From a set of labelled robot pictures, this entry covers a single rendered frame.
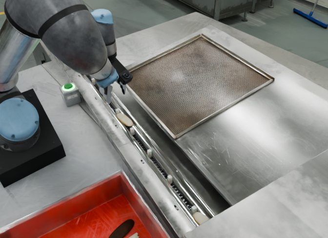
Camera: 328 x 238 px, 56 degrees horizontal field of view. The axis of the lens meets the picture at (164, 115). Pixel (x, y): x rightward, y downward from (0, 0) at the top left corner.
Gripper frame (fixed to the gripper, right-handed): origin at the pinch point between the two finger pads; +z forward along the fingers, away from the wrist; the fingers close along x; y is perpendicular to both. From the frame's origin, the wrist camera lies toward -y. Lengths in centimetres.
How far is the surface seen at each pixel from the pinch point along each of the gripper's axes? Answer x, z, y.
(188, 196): 14, 9, -48
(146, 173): 16.8, 7.4, -31.9
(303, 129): -28, -1, -66
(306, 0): -406, 90, 62
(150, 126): -4.8, 11.6, -12.9
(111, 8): -219, 93, 271
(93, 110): 6.9, 7.1, 8.6
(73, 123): 14.9, 11.2, 13.3
